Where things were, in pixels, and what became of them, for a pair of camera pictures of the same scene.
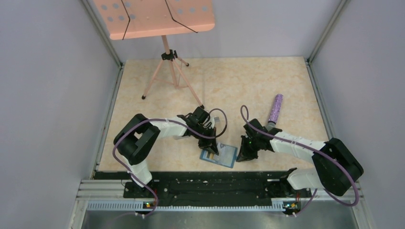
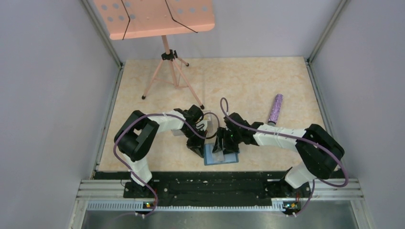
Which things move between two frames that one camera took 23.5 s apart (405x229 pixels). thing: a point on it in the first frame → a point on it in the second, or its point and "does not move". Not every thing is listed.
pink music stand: x=127 y=19 does not move
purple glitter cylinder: x=275 y=111 does not move
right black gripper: x=244 y=154 → x=222 y=133
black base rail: x=253 y=184 does not move
